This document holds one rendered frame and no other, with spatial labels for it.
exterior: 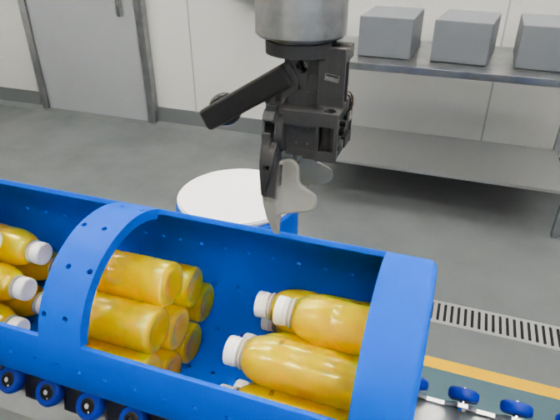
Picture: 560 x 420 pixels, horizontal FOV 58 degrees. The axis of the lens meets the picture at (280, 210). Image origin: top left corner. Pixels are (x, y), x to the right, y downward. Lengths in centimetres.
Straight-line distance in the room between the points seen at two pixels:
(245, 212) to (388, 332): 61
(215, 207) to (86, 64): 391
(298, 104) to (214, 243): 38
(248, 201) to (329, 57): 69
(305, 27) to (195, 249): 50
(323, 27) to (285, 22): 4
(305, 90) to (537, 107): 343
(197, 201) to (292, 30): 73
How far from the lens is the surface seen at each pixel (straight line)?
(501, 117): 392
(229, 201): 116
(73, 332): 70
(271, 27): 50
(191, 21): 432
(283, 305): 68
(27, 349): 77
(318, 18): 49
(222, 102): 56
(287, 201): 56
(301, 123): 52
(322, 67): 52
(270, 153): 53
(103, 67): 485
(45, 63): 526
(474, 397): 86
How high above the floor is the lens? 159
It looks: 30 degrees down
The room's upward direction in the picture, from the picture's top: straight up
